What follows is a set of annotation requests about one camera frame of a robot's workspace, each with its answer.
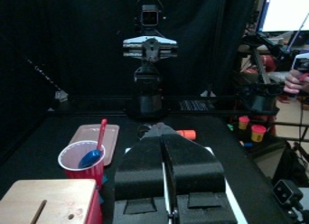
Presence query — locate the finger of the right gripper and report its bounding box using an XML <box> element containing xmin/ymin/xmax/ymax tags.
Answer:
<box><xmin>151</xmin><ymin>38</ymin><xmax>161</xmax><ymax>63</ymax></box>
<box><xmin>141</xmin><ymin>38</ymin><xmax>153</xmax><ymax>63</ymax></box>

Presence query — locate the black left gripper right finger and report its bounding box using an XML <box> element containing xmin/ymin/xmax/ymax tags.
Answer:
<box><xmin>159</xmin><ymin>122</ymin><xmax>239</xmax><ymax>224</ymax></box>

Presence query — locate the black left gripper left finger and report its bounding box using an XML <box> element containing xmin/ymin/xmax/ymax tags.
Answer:
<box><xmin>113</xmin><ymin>122</ymin><xmax>168</xmax><ymax>224</ymax></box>

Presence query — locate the orange toy carrot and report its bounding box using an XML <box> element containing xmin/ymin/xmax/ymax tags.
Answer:
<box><xmin>175</xmin><ymin>129</ymin><xmax>198</xmax><ymax>141</ymax></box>

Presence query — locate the person's hand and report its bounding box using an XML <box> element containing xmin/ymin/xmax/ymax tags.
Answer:
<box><xmin>282</xmin><ymin>69</ymin><xmax>309</xmax><ymax>95</ymax></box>

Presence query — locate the pink plastic tray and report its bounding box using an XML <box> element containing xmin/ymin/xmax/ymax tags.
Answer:
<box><xmin>68</xmin><ymin>123</ymin><xmax>120</xmax><ymax>167</ymax></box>

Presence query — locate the red plastic cup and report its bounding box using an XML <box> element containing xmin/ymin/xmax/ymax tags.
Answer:
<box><xmin>56</xmin><ymin>139</ymin><xmax>107</xmax><ymax>191</ymax></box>

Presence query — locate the white flat board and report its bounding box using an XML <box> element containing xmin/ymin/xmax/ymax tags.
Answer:
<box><xmin>123</xmin><ymin>145</ymin><xmax>250</xmax><ymax>224</ymax></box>

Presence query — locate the red box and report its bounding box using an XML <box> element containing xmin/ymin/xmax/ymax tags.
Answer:
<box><xmin>84</xmin><ymin>186</ymin><xmax>104</xmax><ymax>224</ymax></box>

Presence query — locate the small yellow tub red lid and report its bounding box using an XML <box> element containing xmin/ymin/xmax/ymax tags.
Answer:
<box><xmin>238</xmin><ymin>115</ymin><xmax>251</xmax><ymax>131</ymax></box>

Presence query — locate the large yellow tub red lid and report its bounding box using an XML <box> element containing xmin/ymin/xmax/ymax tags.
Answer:
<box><xmin>250</xmin><ymin>124</ymin><xmax>267</xmax><ymax>144</ymax></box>

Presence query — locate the grey table clamp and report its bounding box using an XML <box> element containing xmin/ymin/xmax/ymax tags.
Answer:
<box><xmin>53</xmin><ymin>89</ymin><xmax>69</xmax><ymax>103</ymax></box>

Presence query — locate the light wooden block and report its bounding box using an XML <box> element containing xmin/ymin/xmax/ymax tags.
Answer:
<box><xmin>0</xmin><ymin>178</ymin><xmax>97</xmax><ymax>224</ymax></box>

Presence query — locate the bright computer monitor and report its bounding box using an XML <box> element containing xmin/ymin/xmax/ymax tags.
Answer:
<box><xmin>256</xmin><ymin>0</ymin><xmax>309</xmax><ymax>33</ymax></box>

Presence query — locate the white blue handheld device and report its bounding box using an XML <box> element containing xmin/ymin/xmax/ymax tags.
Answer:
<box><xmin>290</xmin><ymin>51</ymin><xmax>309</xmax><ymax>74</ymax></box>

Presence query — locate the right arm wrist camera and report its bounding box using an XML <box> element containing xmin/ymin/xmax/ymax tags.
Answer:
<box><xmin>139</xmin><ymin>4</ymin><xmax>161</xmax><ymax>27</ymax></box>

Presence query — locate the black cable loop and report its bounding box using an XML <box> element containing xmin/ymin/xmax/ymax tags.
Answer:
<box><xmin>136</xmin><ymin>123</ymin><xmax>153</xmax><ymax>140</ymax></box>

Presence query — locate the blue spoon red handle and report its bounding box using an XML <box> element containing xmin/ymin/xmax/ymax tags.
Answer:
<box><xmin>77</xmin><ymin>118</ymin><xmax>108</xmax><ymax>170</ymax></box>

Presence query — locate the black camera box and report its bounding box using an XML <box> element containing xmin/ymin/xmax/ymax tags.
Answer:
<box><xmin>271</xmin><ymin>178</ymin><xmax>305</xmax><ymax>207</ymax></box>

